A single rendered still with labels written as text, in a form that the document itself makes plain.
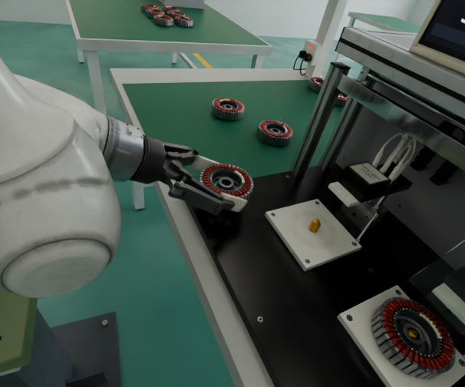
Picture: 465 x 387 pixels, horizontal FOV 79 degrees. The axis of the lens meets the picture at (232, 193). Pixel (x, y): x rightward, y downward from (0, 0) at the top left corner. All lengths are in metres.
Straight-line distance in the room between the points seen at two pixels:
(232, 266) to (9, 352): 0.33
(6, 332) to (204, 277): 0.29
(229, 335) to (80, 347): 0.88
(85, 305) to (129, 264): 0.24
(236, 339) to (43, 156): 0.38
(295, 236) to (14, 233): 0.48
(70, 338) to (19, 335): 0.84
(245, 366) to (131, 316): 0.90
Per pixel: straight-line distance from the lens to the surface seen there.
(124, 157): 0.42
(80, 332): 1.33
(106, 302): 1.38
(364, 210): 0.69
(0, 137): 0.25
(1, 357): 0.50
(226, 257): 0.54
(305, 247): 0.59
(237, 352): 0.49
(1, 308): 0.53
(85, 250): 0.23
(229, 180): 0.59
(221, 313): 0.51
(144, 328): 1.31
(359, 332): 0.54
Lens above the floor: 1.21
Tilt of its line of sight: 42 degrees down
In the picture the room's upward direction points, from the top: 13 degrees clockwise
